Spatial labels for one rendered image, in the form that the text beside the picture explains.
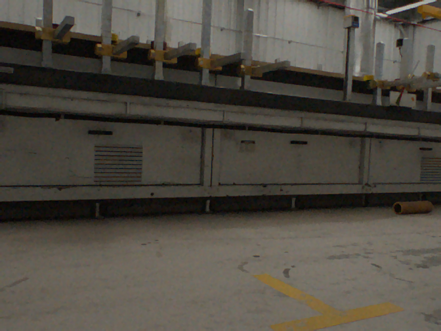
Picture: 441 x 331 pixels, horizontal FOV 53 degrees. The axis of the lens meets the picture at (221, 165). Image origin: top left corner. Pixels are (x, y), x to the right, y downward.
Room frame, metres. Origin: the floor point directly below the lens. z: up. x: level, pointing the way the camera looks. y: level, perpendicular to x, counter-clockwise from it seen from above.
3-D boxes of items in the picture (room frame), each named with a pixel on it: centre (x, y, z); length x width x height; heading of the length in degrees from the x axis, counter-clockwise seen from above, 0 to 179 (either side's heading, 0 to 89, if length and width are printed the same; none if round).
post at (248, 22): (2.38, -0.11, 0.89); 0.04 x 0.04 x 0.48; 29
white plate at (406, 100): (2.95, -1.19, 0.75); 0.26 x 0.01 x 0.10; 119
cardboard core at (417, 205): (2.93, -1.30, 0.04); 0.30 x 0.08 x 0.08; 119
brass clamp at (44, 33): (1.90, 0.75, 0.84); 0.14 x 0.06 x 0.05; 119
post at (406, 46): (2.98, -1.20, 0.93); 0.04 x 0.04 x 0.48; 29
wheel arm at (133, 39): (1.95, 0.47, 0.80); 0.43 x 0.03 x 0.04; 29
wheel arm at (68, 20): (1.83, 0.68, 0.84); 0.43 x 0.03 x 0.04; 29
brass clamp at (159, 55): (2.14, 0.31, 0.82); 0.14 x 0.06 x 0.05; 119
